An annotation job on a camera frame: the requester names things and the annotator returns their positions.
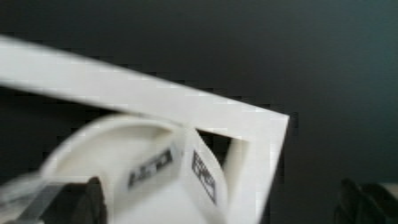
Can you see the white L-shaped obstacle frame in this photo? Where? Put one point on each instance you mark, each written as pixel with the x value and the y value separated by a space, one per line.
pixel 241 128

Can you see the white round stool seat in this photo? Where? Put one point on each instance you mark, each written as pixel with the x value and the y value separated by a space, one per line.
pixel 122 150

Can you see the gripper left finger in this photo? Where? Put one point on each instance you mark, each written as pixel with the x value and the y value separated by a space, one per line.
pixel 68 204

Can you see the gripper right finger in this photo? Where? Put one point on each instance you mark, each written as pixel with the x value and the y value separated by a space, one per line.
pixel 367 203

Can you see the white stool leg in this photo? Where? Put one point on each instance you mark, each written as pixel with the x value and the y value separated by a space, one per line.
pixel 171 190

